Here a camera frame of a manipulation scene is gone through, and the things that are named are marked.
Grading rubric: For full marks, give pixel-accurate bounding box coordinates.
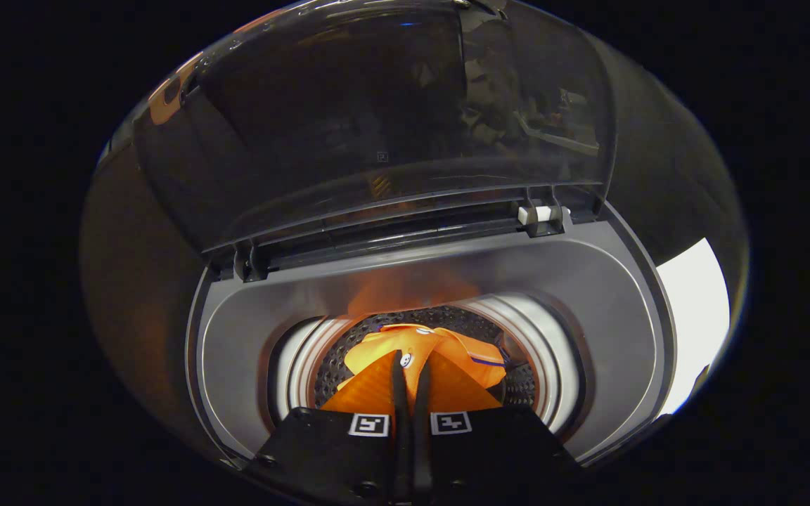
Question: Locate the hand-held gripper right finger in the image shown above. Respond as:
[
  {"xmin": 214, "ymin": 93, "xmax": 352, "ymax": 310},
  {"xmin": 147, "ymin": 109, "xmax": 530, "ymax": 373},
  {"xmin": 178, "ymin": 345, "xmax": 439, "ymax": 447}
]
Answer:
[{"xmin": 412, "ymin": 349, "xmax": 585, "ymax": 506}]

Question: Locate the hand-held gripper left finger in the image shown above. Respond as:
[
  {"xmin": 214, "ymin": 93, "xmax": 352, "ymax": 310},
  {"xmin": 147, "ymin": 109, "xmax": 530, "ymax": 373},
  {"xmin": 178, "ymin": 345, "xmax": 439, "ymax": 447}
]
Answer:
[{"xmin": 243, "ymin": 349, "xmax": 413, "ymax": 506}]

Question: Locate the yellow polo shirt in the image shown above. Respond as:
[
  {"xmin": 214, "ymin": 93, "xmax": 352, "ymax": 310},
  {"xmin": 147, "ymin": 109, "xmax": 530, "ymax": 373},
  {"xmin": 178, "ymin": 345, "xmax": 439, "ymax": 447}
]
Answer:
[{"xmin": 338, "ymin": 323, "xmax": 508, "ymax": 412}]

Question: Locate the dark grey washing machine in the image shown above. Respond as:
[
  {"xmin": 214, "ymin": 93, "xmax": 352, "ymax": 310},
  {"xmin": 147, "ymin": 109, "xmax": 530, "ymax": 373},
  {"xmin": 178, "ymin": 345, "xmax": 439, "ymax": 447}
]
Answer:
[{"xmin": 184, "ymin": 200, "xmax": 680, "ymax": 469}]

